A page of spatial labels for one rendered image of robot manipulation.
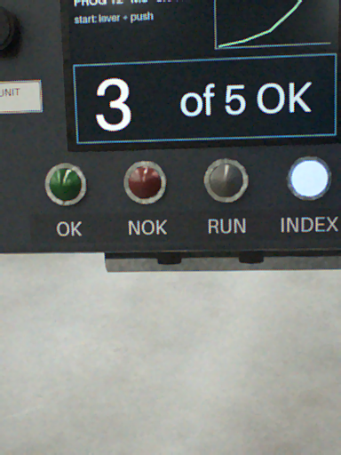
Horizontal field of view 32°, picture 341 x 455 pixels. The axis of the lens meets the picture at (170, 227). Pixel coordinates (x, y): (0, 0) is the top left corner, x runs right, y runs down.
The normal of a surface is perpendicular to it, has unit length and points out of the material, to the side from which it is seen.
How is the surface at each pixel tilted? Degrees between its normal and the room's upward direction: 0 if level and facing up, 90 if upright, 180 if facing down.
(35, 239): 75
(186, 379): 0
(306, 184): 79
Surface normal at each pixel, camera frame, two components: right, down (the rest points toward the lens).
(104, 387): -0.05, -0.92
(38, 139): -0.09, 0.13
